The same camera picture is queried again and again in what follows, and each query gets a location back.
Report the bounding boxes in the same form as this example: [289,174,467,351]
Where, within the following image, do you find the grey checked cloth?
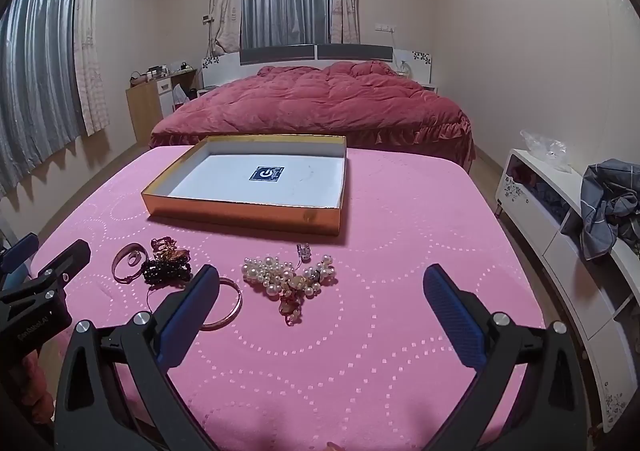
[560,159,640,261]

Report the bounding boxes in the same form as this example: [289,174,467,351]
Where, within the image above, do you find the black bead bracelet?
[141,256,194,286]

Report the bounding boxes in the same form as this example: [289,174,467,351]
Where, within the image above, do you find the blue square sticker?
[248,166,284,184]

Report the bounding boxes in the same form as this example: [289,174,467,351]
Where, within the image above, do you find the wooden desk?
[125,68,199,146]

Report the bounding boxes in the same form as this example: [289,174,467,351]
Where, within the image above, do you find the gold cardboard box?
[141,134,348,238]

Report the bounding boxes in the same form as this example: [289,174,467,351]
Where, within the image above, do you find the bed with red duvet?
[149,60,475,172]

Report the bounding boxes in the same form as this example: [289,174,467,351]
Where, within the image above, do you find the thin brown bracelet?
[111,242,146,282]

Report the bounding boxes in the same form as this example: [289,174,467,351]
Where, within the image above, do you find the white floral cabinet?
[495,148,640,435]

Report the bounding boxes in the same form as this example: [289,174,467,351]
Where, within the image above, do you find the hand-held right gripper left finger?
[54,263,221,451]

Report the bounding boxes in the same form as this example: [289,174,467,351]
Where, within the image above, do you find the clear plastic bag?
[519,129,574,173]

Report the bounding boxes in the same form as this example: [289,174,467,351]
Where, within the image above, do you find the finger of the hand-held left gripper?
[0,233,40,283]
[29,239,92,293]

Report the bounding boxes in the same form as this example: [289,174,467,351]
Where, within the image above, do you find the white red plastic bag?
[172,83,192,112]

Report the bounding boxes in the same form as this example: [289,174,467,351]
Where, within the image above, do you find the pearl bead necklace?
[242,254,337,327]

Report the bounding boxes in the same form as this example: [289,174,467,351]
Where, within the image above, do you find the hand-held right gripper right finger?
[422,263,589,451]

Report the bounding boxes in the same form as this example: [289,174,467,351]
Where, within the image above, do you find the gold bangle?
[200,276,244,332]

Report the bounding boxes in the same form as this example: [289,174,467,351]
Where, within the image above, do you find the brown jewelry ornament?
[151,238,191,263]

